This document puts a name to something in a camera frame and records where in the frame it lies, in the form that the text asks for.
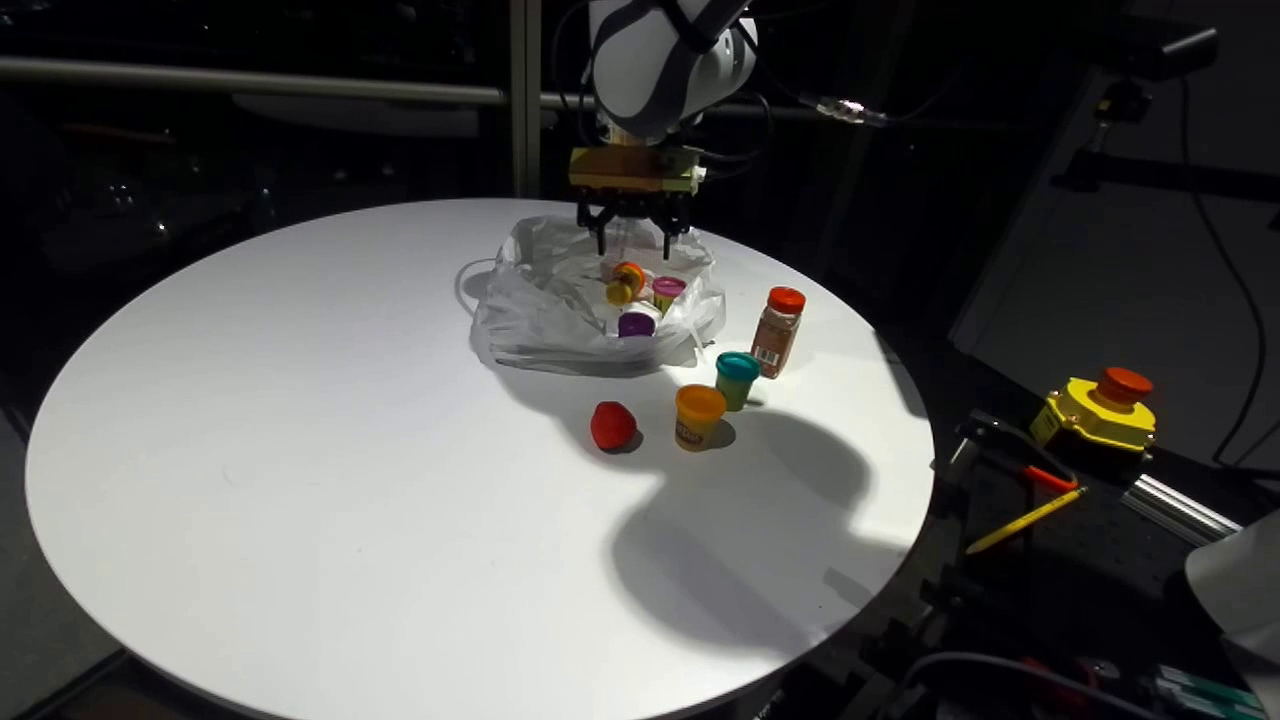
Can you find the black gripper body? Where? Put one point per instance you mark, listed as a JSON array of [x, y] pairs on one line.
[[635, 205]]

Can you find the spice jar with red lid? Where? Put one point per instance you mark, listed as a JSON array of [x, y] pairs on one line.
[[778, 328]]

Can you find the teal lid dough container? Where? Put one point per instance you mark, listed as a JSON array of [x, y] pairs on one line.
[[736, 379]]

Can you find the orange lid dough container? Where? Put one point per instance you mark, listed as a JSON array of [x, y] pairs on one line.
[[700, 413]]

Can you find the red strawberry plush toy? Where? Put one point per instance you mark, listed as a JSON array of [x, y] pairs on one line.
[[612, 427]]

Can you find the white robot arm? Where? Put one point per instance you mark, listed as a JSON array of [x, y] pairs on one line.
[[664, 60]]

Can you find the purple lid container with holes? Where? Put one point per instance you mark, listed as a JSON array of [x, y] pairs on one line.
[[636, 324]]

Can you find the white plastic bag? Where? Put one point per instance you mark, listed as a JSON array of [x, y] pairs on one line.
[[533, 343]]

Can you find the yellow pencil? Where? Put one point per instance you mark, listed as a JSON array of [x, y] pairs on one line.
[[1024, 520]]

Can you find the yellow emergency stop button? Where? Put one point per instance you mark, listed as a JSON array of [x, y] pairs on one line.
[[1101, 408]]

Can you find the aluminium profile bar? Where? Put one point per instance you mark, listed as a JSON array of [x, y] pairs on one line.
[[1181, 505]]

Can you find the grey rounded cover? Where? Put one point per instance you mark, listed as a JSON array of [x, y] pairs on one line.
[[1240, 580]]

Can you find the yellowish wrist camera block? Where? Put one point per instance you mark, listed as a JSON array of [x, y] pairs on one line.
[[636, 170]]

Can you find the vertical window post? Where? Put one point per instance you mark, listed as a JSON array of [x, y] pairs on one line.
[[526, 94]]

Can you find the horizontal metal rail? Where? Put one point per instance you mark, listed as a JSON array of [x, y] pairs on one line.
[[264, 80]]

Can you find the black camera on stand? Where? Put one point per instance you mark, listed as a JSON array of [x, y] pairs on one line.
[[1165, 46]]

